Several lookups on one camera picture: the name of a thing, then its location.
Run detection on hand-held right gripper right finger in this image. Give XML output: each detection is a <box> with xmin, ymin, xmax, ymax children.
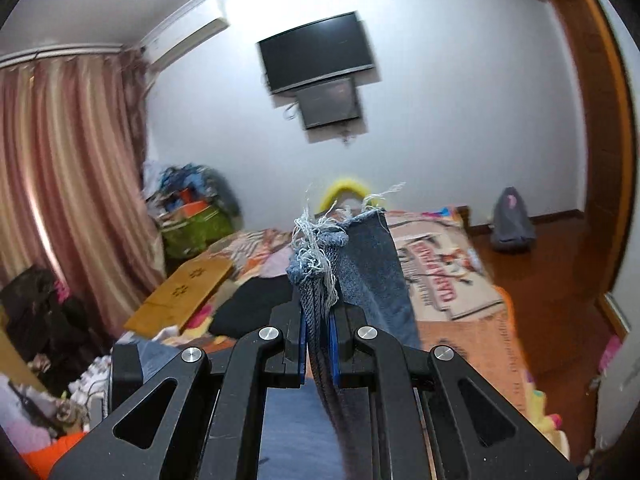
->
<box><xmin>330</xmin><ymin>305</ymin><xmax>591</xmax><ymax>480</ymax></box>

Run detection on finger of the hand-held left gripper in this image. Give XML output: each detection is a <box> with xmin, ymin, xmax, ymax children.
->
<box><xmin>111</xmin><ymin>342</ymin><xmax>146</xmax><ymax>413</ymax></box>

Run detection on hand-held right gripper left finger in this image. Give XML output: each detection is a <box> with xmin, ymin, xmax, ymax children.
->
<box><xmin>50</xmin><ymin>305</ymin><xmax>306</xmax><ymax>480</ymax></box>

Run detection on blue denim pants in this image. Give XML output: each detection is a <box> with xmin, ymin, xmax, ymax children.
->
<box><xmin>135</xmin><ymin>182</ymin><xmax>436</xmax><ymax>480</ymax></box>

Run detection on person's left forearm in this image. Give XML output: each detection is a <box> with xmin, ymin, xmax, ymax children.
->
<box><xmin>22</xmin><ymin>434</ymin><xmax>88</xmax><ymax>477</ymax></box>

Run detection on wooden lap desk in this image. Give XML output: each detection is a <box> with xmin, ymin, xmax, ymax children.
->
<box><xmin>122</xmin><ymin>257</ymin><xmax>236</xmax><ymax>338</ymax></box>

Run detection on black mesh chair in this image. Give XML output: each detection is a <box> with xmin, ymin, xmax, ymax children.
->
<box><xmin>0</xmin><ymin>265</ymin><xmax>108</xmax><ymax>396</ymax></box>

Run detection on printed blanket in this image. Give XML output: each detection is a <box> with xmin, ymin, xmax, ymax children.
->
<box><xmin>165</xmin><ymin>205</ymin><xmax>546</xmax><ymax>461</ymax></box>

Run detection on black folded clothing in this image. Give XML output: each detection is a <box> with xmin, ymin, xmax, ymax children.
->
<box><xmin>207</xmin><ymin>275</ymin><xmax>296</xmax><ymax>338</ymax></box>

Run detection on green storage box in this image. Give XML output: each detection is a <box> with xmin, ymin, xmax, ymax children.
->
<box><xmin>160</xmin><ymin>205</ymin><xmax>236</xmax><ymax>261</ymax></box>

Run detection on striped pink curtain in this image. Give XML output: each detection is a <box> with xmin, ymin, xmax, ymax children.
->
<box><xmin>0</xmin><ymin>52</ymin><xmax>166</xmax><ymax>341</ymax></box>

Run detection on pile of mixed clothes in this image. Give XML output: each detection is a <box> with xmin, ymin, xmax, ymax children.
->
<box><xmin>142</xmin><ymin>162</ymin><xmax>241</xmax><ymax>221</ymax></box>

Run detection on pink cloth item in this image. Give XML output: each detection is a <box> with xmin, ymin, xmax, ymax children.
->
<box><xmin>599</xmin><ymin>337</ymin><xmax>621</xmax><ymax>373</ymax></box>

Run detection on grey bag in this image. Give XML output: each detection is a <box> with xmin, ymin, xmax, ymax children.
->
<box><xmin>490</xmin><ymin>186</ymin><xmax>536</xmax><ymax>253</ymax></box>

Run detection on white furniture panel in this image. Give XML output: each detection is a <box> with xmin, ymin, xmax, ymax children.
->
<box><xmin>595</xmin><ymin>330</ymin><xmax>640</xmax><ymax>466</ymax></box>

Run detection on yellow curved foam bar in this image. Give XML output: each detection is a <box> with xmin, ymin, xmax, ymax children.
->
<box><xmin>320</xmin><ymin>176</ymin><xmax>373</xmax><ymax>211</ymax></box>

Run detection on white air conditioner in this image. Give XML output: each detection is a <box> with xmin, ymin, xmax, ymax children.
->
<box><xmin>142</xmin><ymin>2</ymin><xmax>231</xmax><ymax>66</ymax></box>

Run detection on small black wall monitor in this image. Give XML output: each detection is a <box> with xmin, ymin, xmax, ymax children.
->
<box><xmin>296</xmin><ymin>76</ymin><xmax>363</xmax><ymax>131</ymax></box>

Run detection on white curtain rail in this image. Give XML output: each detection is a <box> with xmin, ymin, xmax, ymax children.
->
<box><xmin>0</xmin><ymin>42</ymin><xmax>123</xmax><ymax>68</ymax></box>

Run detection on wooden door frame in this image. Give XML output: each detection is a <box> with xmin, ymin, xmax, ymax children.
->
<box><xmin>545</xmin><ymin>0</ymin><xmax>640</xmax><ymax>341</ymax></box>

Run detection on black wall television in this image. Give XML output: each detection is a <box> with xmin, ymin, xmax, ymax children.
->
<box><xmin>257</xmin><ymin>10</ymin><xmax>376</xmax><ymax>96</ymax></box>

